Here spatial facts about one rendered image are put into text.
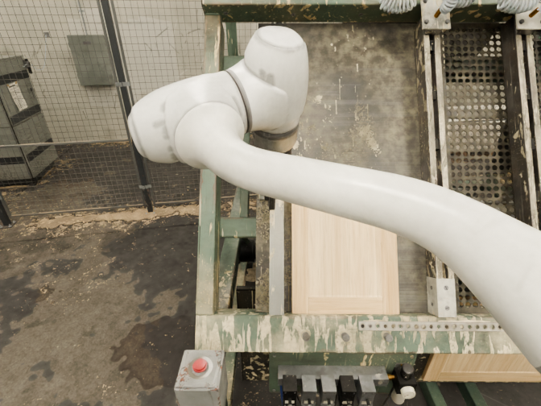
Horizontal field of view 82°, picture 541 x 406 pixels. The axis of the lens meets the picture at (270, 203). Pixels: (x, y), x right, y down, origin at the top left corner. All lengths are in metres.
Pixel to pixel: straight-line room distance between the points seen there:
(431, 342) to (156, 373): 1.53
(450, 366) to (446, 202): 1.57
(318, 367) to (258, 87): 0.98
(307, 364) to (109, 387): 1.32
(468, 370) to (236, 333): 1.20
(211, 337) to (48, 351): 1.55
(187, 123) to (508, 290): 0.37
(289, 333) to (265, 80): 0.86
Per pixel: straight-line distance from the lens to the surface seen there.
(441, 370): 1.87
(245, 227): 1.18
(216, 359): 1.01
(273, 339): 1.14
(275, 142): 0.58
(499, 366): 1.99
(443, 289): 1.22
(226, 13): 1.38
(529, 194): 1.40
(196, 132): 0.43
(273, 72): 0.49
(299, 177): 0.34
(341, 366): 1.24
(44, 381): 2.42
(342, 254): 1.16
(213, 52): 1.31
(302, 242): 1.13
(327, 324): 1.14
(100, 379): 2.28
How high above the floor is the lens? 1.76
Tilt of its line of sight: 29 degrees down
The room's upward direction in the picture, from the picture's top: straight up
